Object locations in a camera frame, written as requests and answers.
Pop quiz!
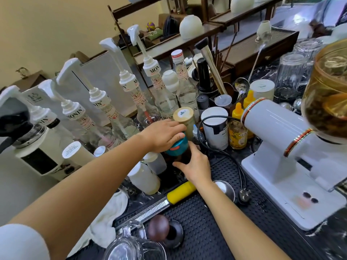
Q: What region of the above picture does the clear glass pitcher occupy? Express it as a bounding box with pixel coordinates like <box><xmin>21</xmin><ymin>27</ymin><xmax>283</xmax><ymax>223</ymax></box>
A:
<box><xmin>102</xmin><ymin>219</ymin><xmax>167</xmax><ymax>260</ymax></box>

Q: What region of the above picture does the white plastic squeeze bottle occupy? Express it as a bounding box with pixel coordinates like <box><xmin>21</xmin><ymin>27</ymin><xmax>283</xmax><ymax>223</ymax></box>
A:
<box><xmin>127</xmin><ymin>161</ymin><xmax>161</xmax><ymax>196</ymax></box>

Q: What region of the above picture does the black bottle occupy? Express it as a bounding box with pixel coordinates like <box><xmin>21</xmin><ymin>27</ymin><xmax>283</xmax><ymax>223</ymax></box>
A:
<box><xmin>196</xmin><ymin>58</ymin><xmax>212</xmax><ymax>93</ymax></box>

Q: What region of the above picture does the round metal dish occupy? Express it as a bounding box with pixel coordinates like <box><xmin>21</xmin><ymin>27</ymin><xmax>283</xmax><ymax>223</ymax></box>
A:
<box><xmin>213</xmin><ymin>180</ymin><xmax>236</xmax><ymax>202</ymax></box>

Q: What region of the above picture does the white sleeve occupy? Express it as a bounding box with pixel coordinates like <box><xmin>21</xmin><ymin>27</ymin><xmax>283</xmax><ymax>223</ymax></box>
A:
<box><xmin>0</xmin><ymin>223</ymin><xmax>51</xmax><ymax>260</ymax></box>

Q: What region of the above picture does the brown cardboard box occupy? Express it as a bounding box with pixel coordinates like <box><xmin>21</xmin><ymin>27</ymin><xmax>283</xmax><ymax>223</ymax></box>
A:
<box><xmin>11</xmin><ymin>70</ymin><xmax>53</xmax><ymax>92</ymax></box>

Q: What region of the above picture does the clear glass mug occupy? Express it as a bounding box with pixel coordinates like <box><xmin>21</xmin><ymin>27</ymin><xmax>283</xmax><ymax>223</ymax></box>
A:
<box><xmin>292</xmin><ymin>38</ymin><xmax>324</xmax><ymax>66</ymax></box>
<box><xmin>274</xmin><ymin>51</ymin><xmax>313</xmax><ymax>100</ymax></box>

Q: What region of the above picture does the white rounded bottle cap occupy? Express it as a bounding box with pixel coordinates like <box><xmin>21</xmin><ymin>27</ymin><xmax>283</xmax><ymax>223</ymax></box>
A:
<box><xmin>162</xmin><ymin>70</ymin><xmax>180</xmax><ymax>93</ymax></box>

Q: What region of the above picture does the wooden muddler with black end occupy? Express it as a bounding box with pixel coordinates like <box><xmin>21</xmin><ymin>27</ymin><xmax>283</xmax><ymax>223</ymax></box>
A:
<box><xmin>195</xmin><ymin>38</ymin><xmax>229</xmax><ymax>96</ymax></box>

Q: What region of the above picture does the white round tub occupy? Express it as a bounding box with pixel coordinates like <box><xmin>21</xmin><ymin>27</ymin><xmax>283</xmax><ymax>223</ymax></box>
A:
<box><xmin>249</xmin><ymin>79</ymin><xmax>276</xmax><ymax>102</ymax></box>

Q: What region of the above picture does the yellow-handled metal grater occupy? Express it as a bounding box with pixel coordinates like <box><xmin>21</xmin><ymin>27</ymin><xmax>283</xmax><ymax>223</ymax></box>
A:
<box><xmin>115</xmin><ymin>181</ymin><xmax>197</xmax><ymax>231</ymax></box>

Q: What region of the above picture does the white tube with round cap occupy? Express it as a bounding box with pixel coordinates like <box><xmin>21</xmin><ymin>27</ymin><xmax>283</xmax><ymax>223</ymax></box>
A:
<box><xmin>62</xmin><ymin>141</ymin><xmax>95</xmax><ymax>167</ymax></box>

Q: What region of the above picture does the white coffee grinder amber hopper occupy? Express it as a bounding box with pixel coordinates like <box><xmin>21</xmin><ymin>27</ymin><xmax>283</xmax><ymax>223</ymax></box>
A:
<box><xmin>240</xmin><ymin>38</ymin><xmax>347</xmax><ymax>232</ymax></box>

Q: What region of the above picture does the dark glass jar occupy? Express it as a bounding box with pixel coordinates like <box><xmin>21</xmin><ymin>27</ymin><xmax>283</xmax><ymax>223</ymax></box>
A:
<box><xmin>166</xmin><ymin>149</ymin><xmax>193</xmax><ymax>171</ymax></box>

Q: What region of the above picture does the brown knob coffee tamper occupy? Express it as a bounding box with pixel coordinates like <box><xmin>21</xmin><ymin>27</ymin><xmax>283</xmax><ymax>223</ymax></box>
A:
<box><xmin>147</xmin><ymin>214</ymin><xmax>185</xmax><ymax>248</ymax></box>

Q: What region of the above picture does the white dome lampshade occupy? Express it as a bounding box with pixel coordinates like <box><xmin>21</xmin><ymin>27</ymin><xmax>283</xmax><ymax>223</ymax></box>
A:
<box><xmin>230</xmin><ymin>0</ymin><xmax>256</xmax><ymax>14</ymax></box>
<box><xmin>179</xmin><ymin>15</ymin><xmax>204</xmax><ymax>40</ymax></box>

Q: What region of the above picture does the black rubber bar mat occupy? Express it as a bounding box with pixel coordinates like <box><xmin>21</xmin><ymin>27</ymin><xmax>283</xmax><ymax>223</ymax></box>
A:
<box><xmin>112</xmin><ymin>153</ymin><xmax>330</xmax><ymax>260</ymax></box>

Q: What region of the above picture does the person's left hand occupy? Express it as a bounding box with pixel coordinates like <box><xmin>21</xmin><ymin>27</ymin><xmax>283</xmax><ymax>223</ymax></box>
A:
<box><xmin>140</xmin><ymin>119</ymin><xmax>188</xmax><ymax>154</ymax></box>

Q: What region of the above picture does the white canister with black label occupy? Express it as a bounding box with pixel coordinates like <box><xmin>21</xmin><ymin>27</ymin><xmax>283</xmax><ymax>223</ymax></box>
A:
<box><xmin>201</xmin><ymin>107</ymin><xmax>230</xmax><ymax>151</ymax></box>

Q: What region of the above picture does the clear syrup bottle with pump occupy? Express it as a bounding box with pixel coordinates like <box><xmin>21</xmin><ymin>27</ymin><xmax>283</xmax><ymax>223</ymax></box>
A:
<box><xmin>127</xmin><ymin>24</ymin><xmax>179</xmax><ymax>119</ymax></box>
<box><xmin>0</xmin><ymin>85</ymin><xmax>61</xmax><ymax>133</ymax></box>
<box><xmin>56</xmin><ymin>58</ymin><xmax>140</xmax><ymax>141</ymax></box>
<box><xmin>38</xmin><ymin>79</ymin><xmax>115</xmax><ymax>149</ymax></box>
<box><xmin>99</xmin><ymin>38</ymin><xmax>162</xmax><ymax>129</ymax></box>

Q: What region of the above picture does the small black-capped bottle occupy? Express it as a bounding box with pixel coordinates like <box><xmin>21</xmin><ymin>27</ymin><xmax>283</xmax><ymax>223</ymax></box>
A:
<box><xmin>196</xmin><ymin>95</ymin><xmax>210</xmax><ymax>112</ymax></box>

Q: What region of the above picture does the white cloth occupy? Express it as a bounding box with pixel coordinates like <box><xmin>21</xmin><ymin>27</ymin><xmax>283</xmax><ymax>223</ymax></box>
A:
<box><xmin>67</xmin><ymin>190</ymin><xmax>129</xmax><ymax>258</ymax></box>

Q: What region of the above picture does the small white cap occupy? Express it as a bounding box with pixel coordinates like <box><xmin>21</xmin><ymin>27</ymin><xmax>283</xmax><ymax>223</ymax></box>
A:
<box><xmin>93</xmin><ymin>146</ymin><xmax>109</xmax><ymax>158</ymax></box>

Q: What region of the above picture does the yellow-capped honey bottle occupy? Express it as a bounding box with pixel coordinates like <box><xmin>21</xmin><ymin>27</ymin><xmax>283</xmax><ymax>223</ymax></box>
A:
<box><xmin>243</xmin><ymin>90</ymin><xmax>257</xmax><ymax>139</ymax></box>
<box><xmin>228</xmin><ymin>102</ymin><xmax>249</xmax><ymax>150</ymax></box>

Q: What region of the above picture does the white ceramic holder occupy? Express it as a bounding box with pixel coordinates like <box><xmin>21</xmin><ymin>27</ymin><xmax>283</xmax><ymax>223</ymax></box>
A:
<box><xmin>255</xmin><ymin>20</ymin><xmax>272</xmax><ymax>43</ymax></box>

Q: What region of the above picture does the jar with wooden lid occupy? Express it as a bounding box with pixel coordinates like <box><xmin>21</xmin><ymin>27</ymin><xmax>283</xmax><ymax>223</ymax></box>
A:
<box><xmin>173</xmin><ymin>107</ymin><xmax>196</xmax><ymax>140</ymax></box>

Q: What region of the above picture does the teal jar lid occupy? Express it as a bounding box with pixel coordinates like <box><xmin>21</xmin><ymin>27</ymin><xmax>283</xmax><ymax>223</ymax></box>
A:
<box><xmin>165</xmin><ymin>132</ymin><xmax>189</xmax><ymax>157</ymax></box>

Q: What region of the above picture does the clear syrup bottle white cap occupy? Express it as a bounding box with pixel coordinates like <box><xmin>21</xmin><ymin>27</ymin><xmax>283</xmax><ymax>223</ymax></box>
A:
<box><xmin>171</xmin><ymin>49</ymin><xmax>200</xmax><ymax>112</ymax></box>

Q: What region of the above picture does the metal cup with lid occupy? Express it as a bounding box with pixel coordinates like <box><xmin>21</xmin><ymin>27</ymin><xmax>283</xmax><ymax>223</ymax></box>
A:
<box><xmin>214</xmin><ymin>94</ymin><xmax>233</xmax><ymax>108</ymax></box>

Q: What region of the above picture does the person's right hand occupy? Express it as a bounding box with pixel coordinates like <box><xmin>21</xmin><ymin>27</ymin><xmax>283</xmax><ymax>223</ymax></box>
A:
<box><xmin>172</xmin><ymin>141</ymin><xmax>215</xmax><ymax>188</ymax></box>

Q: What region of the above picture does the long metal bar spoon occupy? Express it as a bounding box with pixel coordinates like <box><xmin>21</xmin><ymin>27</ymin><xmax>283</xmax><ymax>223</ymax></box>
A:
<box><xmin>234</xmin><ymin>43</ymin><xmax>266</xmax><ymax>104</ymax></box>

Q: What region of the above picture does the black power cable with plug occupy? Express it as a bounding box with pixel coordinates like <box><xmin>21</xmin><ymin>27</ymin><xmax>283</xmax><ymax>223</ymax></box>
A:
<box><xmin>196</xmin><ymin>116</ymin><xmax>251</xmax><ymax>206</ymax></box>

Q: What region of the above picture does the dark wooden shelf rack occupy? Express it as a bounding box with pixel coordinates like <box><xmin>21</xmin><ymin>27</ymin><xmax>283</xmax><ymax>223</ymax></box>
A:
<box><xmin>107</xmin><ymin>0</ymin><xmax>300</xmax><ymax>87</ymax></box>

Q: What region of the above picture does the person's right forearm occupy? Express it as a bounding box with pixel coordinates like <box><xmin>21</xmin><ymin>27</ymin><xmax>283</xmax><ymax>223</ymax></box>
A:
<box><xmin>194</xmin><ymin>178</ymin><xmax>293</xmax><ymax>260</ymax></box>

